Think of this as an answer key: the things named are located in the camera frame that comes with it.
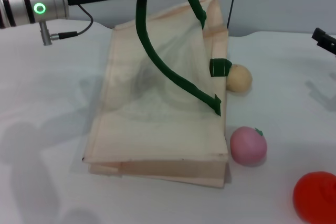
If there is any red round toy fruit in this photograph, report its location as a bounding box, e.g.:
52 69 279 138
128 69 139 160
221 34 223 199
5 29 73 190
293 171 336 223

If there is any pink peach toy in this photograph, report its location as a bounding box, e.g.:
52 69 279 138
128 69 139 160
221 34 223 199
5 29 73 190
230 126 268 167

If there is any black wrist cable with plug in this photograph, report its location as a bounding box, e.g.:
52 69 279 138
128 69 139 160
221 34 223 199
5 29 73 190
39 5 95 46

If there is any round beige bread bun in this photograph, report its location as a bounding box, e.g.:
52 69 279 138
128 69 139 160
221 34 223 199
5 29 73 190
226 63 253 93

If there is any thin black pole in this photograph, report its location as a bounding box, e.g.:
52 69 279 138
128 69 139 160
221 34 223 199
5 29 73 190
226 0 241 29

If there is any cream handbag with green handles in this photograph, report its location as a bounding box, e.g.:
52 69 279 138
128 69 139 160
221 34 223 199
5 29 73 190
81 0 233 188

